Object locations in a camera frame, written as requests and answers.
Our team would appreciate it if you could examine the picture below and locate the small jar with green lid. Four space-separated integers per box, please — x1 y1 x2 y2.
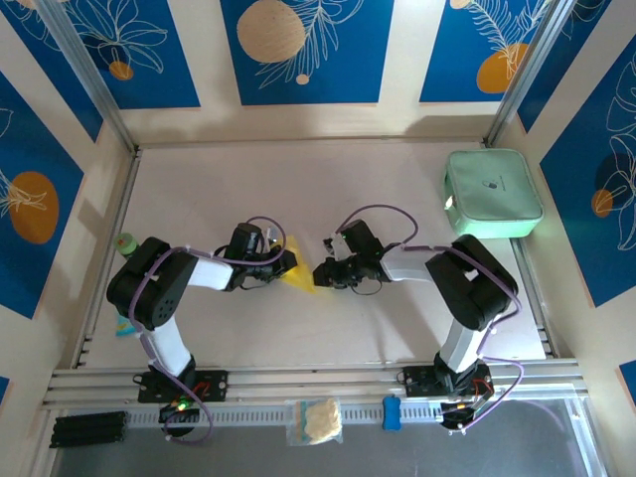
113 232 139 259

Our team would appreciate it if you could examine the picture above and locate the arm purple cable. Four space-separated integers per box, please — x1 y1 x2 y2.
340 206 527 433
127 216 287 447

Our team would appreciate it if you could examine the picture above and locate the aluminium front frame rail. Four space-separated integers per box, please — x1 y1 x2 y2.
42 360 590 413

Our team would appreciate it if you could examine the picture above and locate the mint green zip case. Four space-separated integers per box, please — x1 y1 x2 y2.
441 147 547 239

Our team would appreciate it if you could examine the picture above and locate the blue floral wall panel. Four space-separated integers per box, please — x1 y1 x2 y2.
64 0 203 111
220 0 397 107
516 0 636 135
539 47 636 309
0 0 105 145
418 0 553 104
0 72 85 321

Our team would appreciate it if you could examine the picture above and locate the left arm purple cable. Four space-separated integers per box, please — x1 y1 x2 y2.
127 216 287 447

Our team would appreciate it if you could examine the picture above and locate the yellow cloth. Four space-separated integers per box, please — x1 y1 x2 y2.
270 233 319 297

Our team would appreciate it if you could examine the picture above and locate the black ribbed block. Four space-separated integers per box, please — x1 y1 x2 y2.
49 409 129 450

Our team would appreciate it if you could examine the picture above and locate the blue snack packet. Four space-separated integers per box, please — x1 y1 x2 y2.
114 312 138 338

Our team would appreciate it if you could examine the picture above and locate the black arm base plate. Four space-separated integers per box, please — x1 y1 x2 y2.
397 365 493 398
136 370 230 403

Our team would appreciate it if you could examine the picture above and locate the blue rectangular block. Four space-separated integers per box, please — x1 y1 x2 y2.
382 395 402 431

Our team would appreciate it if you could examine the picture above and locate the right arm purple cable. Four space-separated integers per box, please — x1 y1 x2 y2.
340 206 527 433

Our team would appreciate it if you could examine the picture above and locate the aluminium frame post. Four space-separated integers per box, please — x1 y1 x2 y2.
484 0 580 148
37 0 138 153

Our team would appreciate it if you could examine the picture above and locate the black controller board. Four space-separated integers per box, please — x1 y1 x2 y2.
439 395 498 436
158 400 201 438

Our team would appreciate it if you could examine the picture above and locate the aluminium side rail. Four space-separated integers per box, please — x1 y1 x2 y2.
74 148 143 369
511 238 557 359

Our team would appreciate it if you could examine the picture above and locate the grey slotted cable duct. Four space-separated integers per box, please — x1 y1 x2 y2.
123 400 448 429

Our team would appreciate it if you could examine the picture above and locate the clear bag of yellow snacks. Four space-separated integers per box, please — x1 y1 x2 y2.
285 396 345 447

